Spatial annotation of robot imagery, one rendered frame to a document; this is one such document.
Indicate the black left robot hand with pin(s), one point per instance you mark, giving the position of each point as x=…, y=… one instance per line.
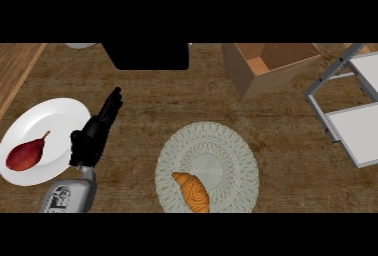
x=93, y=133

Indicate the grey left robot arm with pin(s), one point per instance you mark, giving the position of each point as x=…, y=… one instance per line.
x=71, y=195

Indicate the pale grey oval placemat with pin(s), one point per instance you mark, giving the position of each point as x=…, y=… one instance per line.
x=211, y=153

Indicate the grey tiered shelf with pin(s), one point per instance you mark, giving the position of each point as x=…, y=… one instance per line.
x=351, y=110

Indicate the white round plate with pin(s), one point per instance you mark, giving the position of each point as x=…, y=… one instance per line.
x=45, y=123

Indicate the red pear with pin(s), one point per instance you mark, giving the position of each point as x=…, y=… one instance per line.
x=25, y=154

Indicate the black box appliance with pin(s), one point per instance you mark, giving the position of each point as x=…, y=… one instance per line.
x=147, y=56

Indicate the pale grey round object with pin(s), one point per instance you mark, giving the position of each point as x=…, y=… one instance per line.
x=79, y=45

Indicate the open brown cardboard box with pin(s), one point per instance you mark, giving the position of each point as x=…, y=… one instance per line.
x=265, y=68

